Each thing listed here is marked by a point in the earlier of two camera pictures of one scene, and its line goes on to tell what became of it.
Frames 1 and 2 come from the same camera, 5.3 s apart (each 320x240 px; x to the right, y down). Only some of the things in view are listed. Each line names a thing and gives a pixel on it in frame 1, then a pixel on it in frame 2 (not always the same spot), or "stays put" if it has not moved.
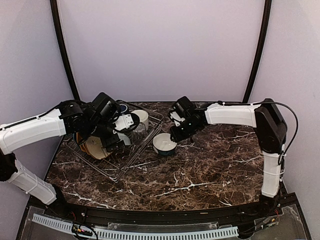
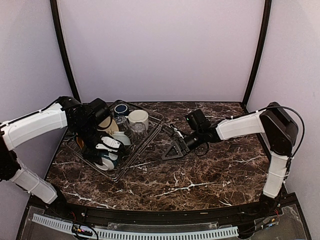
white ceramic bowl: [163, 144] → [107, 165]
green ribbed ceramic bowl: [123, 137] stays put
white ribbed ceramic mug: [143, 116] stays put
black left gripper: [111, 144] → [91, 154]
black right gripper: [177, 136] → [183, 147]
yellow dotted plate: [80, 141] stays put
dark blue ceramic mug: [122, 108] stays put
